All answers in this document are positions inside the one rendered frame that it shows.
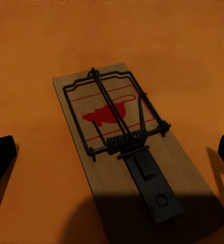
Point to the cabinet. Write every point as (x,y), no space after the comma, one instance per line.
(174,49)

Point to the mousetrap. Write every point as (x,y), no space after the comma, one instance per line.
(146,188)

